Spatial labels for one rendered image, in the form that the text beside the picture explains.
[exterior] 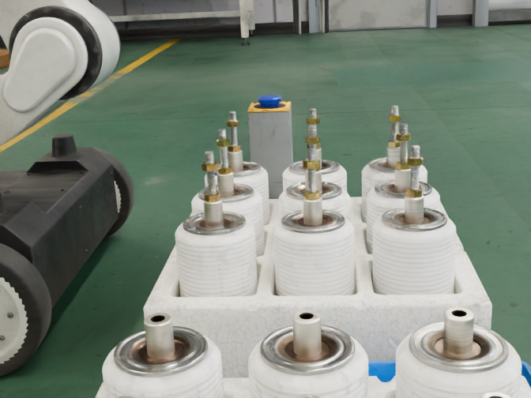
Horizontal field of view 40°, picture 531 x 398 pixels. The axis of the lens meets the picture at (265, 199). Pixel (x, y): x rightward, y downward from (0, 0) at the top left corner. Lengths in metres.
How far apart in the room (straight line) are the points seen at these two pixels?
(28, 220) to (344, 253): 0.51
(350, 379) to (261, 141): 0.71
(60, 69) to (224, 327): 0.50
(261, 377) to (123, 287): 0.80
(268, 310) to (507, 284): 0.60
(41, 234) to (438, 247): 0.59
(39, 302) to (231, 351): 0.32
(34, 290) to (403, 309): 0.51
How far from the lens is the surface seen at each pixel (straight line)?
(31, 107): 1.17
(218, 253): 0.84
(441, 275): 0.86
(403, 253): 0.84
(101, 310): 1.27
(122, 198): 1.53
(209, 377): 0.58
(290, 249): 0.83
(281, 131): 1.22
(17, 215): 1.13
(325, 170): 1.07
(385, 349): 0.85
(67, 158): 1.43
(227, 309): 0.83
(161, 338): 0.59
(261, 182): 1.07
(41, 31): 1.14
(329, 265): 0.84
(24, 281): 1.04
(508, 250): 1.47
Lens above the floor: 0.55
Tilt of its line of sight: 18 degrees down
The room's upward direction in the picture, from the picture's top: 3 degrees counter-clockwise
